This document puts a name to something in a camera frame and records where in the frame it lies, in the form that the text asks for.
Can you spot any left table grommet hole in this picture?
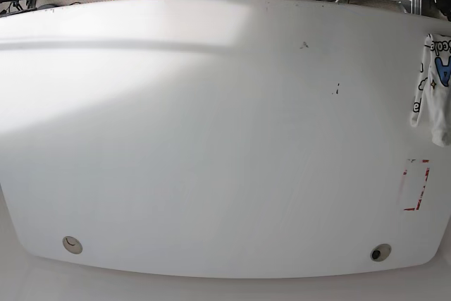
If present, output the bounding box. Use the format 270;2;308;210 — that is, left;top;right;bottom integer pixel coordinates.
62;236;82;254

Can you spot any white printed T-shirt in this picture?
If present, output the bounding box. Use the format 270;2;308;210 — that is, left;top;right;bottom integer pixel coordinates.
410;34;450;147

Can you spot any red tape rectangle marking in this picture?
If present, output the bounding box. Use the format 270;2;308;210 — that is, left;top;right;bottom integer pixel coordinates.
399;159;431;211

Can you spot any table grommet hole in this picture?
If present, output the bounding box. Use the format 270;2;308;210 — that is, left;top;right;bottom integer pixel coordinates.
62;236;82;254
370;243;392;262

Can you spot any right table grommet hole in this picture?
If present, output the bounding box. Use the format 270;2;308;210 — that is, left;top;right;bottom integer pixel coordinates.
370;243;392;262

